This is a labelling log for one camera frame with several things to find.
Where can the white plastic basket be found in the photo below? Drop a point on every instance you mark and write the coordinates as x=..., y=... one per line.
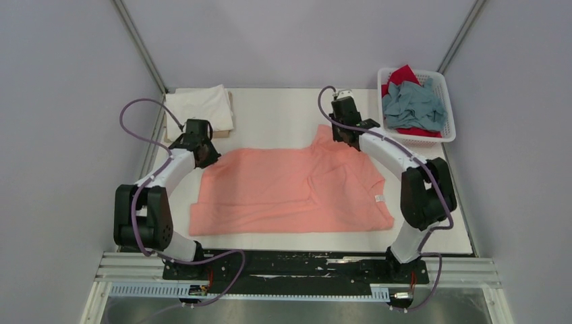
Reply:
x=439, y=88

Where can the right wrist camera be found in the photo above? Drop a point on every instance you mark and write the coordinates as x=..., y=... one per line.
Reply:
x=342, y=94

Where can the folded white t shirt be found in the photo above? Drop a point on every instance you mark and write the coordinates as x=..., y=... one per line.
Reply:
x=201, y=107

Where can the salmon pink t shirt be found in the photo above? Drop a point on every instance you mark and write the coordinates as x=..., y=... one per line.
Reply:
x=324, y=187

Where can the aluminium frame post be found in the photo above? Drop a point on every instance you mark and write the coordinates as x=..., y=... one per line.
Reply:
x=462, y=33
x=131, y=28

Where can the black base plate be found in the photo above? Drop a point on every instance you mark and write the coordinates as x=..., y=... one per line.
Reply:
x=306, y=273

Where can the red t shirt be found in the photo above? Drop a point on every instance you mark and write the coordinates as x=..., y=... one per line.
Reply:
x=405, y=74

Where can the grey blue t shirt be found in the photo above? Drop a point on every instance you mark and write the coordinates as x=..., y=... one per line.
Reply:
x=410, y=105

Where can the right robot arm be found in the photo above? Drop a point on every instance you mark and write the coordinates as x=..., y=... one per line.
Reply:
x=427, y=197

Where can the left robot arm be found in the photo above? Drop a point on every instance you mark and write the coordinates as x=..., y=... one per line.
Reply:
x=142, y=215

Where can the folded beige t shirt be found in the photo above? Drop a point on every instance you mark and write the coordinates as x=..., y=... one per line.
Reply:
x=221, y=133

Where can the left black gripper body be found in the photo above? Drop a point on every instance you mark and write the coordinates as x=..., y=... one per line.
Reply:
x=212, y=154

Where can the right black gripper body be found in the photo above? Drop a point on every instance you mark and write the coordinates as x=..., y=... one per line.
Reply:
x=336, y=135

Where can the right aluminium frame post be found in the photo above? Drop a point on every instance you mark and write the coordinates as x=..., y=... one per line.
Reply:
x=462, y=33

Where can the left aluminium frame post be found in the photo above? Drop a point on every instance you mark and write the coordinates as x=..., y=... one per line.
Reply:
x=131, y=28

